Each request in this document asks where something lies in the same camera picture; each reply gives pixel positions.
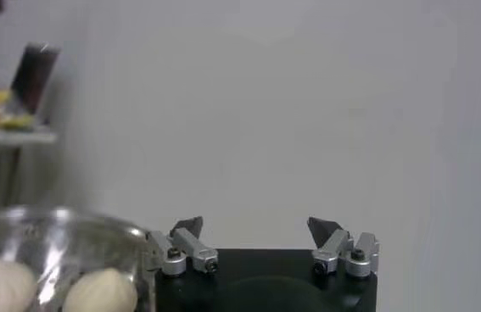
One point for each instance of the stainless steel steamer basket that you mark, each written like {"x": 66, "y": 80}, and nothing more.
{"x": 53, "y": 237}

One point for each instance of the small white side table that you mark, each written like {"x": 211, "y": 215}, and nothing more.
{"x": 11, "y": 136}

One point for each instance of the small grey green device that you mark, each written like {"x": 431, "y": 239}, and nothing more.
{"x": 34, "y": 76}

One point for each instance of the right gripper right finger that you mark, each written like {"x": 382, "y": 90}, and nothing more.
{"x": 329, "y": 254}

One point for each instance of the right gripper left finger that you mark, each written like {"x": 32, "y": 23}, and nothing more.
{"x": 197, "y": 254}

